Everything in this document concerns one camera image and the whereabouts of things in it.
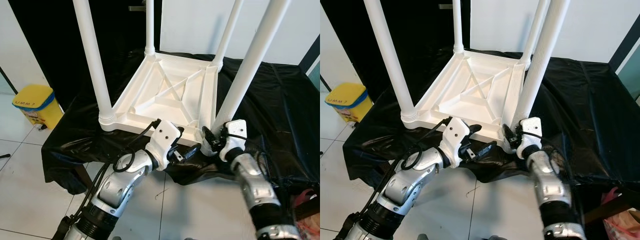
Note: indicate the black door frame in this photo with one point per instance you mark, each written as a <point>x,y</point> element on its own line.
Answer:
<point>9,80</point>

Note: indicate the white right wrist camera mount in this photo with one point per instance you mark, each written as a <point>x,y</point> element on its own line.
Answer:
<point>239,125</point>
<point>534,124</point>

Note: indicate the black plastic table cover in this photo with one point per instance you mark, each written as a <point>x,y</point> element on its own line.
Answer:
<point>585,110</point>
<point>280,110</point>

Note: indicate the black door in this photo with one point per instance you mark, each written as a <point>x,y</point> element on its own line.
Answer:
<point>425,30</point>
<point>55,30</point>

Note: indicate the pink plastic bag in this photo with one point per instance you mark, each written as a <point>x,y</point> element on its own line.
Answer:
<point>625,225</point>
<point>307,222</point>

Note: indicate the yellow bin with blue band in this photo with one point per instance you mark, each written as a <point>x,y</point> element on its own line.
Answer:
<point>347,102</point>
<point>37,107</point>

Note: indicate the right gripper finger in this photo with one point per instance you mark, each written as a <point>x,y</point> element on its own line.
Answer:
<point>208,136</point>
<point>509,135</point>

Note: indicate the white plastic children table top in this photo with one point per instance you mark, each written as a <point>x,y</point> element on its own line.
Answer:
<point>475,90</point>
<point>170,95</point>

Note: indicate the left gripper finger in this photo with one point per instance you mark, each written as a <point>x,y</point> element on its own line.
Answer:
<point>191,151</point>
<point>485,150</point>
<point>180,131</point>
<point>475,129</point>

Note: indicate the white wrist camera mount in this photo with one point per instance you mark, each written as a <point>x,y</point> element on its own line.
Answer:
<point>456,135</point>
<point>239,125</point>
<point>165,137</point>
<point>534,124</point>

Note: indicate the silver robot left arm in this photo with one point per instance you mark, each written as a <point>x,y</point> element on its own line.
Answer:
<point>410,185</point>
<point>120,185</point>

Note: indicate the dark wooden table leg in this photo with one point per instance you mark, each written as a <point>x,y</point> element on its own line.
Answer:
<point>612,207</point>

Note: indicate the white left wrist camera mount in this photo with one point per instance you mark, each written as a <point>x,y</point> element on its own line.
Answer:
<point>456,135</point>
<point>165,137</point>

